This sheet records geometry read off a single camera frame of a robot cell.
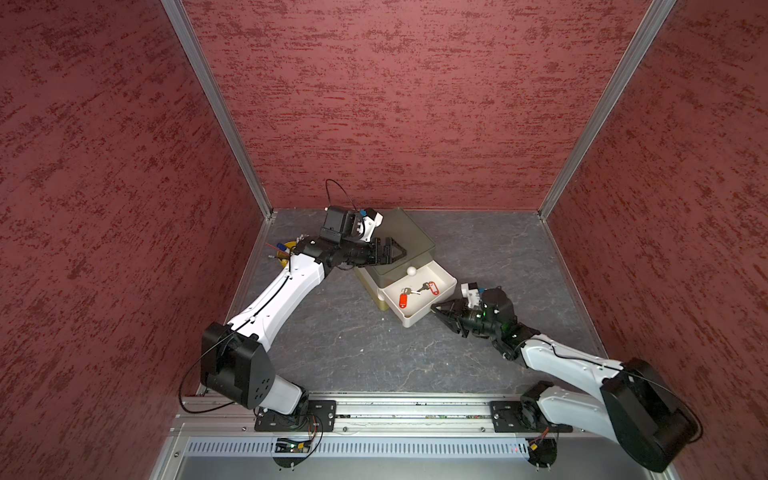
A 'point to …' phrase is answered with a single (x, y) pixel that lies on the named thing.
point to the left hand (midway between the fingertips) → (392, 261)
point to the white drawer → (411, 296)
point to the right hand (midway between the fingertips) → (431, 315)
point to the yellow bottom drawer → (382, 305)
